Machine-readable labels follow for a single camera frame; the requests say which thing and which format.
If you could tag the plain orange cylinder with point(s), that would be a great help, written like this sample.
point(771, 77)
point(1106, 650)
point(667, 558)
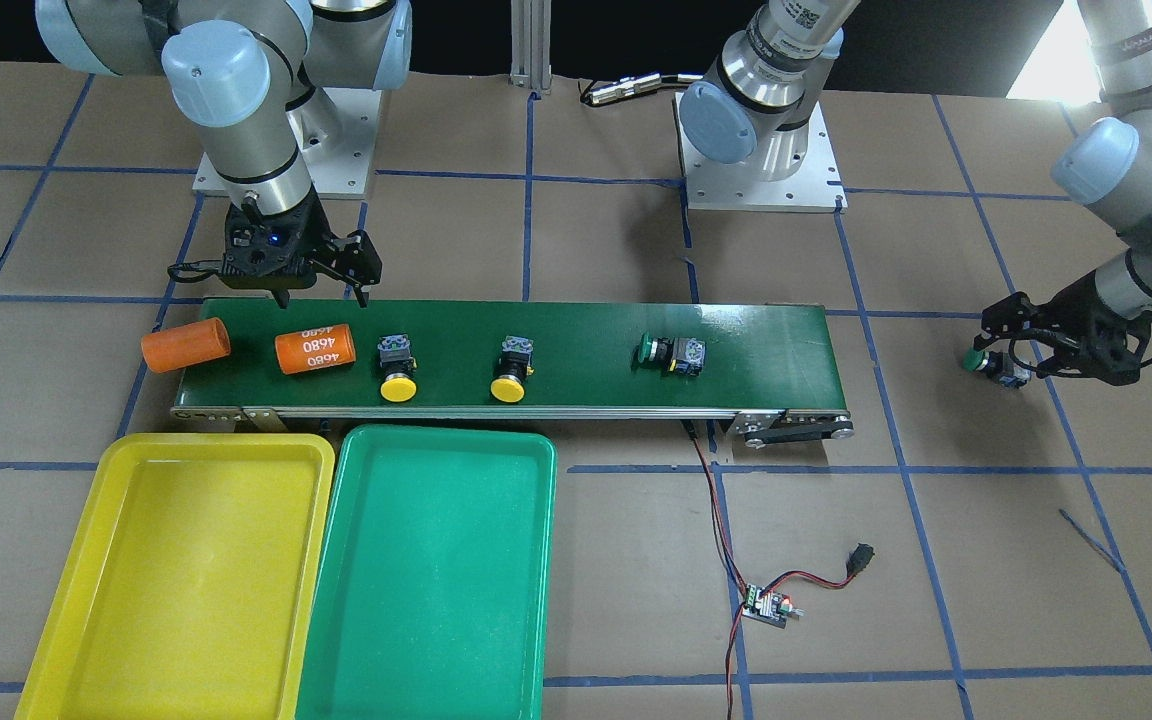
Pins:
point(187, 345)

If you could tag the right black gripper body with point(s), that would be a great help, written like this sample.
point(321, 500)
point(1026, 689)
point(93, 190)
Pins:
point(319, 238)

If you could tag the green push button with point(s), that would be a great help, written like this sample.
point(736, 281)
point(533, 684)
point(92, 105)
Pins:
point(997, 367)
point(675, 355)

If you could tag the small controller circuit board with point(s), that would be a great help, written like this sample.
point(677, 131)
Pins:
point(769, 607)

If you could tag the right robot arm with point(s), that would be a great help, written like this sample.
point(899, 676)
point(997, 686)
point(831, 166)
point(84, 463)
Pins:
point(254, 79)

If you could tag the yellow push button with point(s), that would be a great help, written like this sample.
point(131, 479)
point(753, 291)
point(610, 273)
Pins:
point(512, 369)
point(396, 365)

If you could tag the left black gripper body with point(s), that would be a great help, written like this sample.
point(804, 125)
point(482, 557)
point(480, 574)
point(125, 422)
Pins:
point(1083, 312)

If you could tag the yellow plastic tray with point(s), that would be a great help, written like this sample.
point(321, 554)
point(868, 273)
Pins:
point(189, 585)

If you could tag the green plastic tray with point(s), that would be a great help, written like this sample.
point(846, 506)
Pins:
point(431, 601)

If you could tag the green conveyor belt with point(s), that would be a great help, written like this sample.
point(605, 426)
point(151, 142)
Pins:
point(767, 373)

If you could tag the orange cylinder with 4680 label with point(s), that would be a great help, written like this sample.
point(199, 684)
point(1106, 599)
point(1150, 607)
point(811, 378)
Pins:
point(315, 349)

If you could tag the aluminium frame post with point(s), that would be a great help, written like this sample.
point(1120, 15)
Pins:
point(531, 42)

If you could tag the black rocker switch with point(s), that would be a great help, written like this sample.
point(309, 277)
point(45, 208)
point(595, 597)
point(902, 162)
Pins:
point(859, 559)

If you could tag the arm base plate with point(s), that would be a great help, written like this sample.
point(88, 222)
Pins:
point(255, 150)
point(792, 171)

